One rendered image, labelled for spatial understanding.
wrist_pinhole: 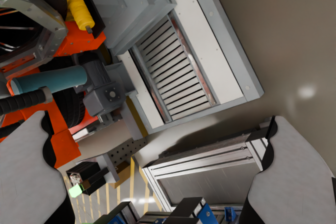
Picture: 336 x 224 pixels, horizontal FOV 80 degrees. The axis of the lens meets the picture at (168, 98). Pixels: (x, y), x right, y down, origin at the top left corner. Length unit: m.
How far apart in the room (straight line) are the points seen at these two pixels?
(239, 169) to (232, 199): 0.19
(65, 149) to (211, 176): 0.75
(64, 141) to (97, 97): 0.29
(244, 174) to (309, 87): 0.44
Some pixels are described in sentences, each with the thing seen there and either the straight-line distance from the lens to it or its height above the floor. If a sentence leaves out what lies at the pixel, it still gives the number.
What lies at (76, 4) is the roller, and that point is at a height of 0.53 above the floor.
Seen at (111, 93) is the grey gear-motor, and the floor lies 0.32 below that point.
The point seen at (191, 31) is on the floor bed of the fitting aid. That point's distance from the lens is 1.02.
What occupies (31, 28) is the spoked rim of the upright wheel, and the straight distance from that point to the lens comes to 0.94.
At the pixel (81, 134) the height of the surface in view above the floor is 0.39.
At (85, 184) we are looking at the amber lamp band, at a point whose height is 0.59.
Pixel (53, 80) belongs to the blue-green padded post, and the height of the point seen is 0.62.
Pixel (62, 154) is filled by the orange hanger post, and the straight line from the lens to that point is 1.20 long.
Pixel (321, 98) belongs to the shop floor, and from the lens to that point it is 0.99.
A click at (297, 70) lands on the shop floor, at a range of 0.97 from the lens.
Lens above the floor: 0.95
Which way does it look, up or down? 47 degrees down
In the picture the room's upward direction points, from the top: 117 degrees counter-clockwise
